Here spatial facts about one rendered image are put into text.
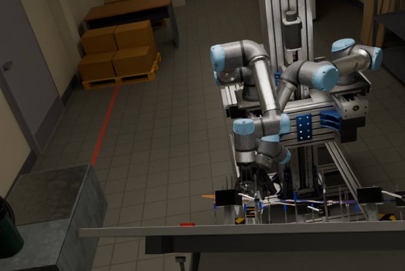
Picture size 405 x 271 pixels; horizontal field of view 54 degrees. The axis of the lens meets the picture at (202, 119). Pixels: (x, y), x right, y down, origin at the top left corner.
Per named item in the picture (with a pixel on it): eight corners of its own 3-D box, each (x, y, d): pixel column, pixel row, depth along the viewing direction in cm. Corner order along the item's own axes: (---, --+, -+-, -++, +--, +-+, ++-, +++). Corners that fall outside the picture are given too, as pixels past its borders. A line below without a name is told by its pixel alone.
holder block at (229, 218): (257, 225, 93) (255, 186, 95) (215, 227, 98) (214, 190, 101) (264, 226, 97) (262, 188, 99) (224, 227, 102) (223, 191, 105)
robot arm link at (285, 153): (276, 144, 189) (264, 135, 181) (295, 152, 181) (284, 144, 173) (268, 158, 189) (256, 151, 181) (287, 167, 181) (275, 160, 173)
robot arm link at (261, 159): (264, 159, 176) (277, 161, 170) (261, 169, 175) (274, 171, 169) (252, 153, 173) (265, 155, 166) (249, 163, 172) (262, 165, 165)
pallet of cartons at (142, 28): (94, 70, 631) (81, 31, 598) (161, 57, 625) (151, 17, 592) (83, 93, 562) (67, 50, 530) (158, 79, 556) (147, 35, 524)
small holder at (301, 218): (322, 227, 118) (320, 202, 120) (293, 228, 122) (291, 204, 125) (326, 227, 122) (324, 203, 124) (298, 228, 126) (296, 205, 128)
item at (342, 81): (325, 76, 231) (325, 61, 226) (351, 71, 230) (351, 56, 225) (334, 88, 218) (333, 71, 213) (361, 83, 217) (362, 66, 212)
